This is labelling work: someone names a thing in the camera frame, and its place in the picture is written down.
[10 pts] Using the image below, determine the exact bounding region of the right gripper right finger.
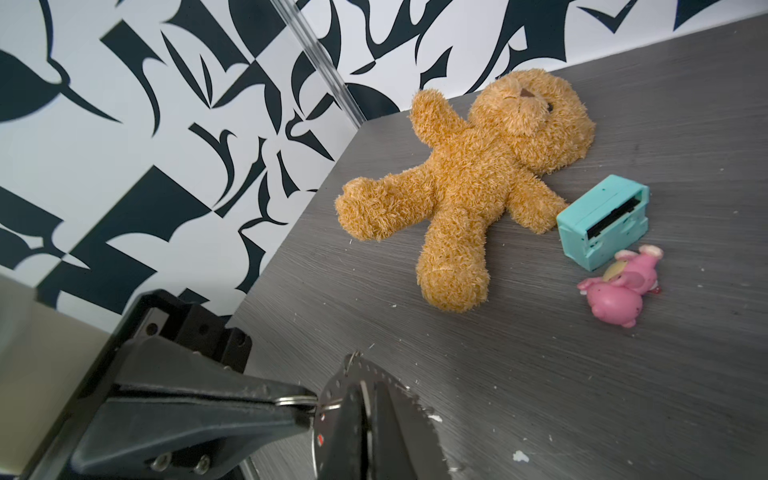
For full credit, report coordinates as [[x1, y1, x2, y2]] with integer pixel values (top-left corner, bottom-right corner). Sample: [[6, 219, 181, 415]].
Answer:
[[370, 381, 451, 479]]

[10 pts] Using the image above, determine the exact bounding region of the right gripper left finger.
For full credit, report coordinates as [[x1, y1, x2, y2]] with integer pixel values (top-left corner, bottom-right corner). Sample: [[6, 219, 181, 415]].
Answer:
[[314, 383, 369, 480]]

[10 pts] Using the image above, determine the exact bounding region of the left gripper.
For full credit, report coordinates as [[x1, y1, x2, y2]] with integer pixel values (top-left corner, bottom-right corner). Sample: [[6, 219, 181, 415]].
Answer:
[[21, 290, 318, 479]]

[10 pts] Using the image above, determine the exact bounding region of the pink toy figure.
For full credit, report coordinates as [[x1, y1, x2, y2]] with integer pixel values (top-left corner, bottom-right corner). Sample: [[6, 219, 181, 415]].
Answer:
[[577, 245, 664, 328]]

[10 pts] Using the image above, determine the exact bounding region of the teal toy block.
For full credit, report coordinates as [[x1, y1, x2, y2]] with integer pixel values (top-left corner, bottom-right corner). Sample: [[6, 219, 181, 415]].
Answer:
[[556, 175, 650, 272]]

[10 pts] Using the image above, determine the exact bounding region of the brown teddy bear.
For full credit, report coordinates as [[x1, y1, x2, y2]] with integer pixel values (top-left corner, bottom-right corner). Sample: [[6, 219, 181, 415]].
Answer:
[[335, 69, 596, 313]]

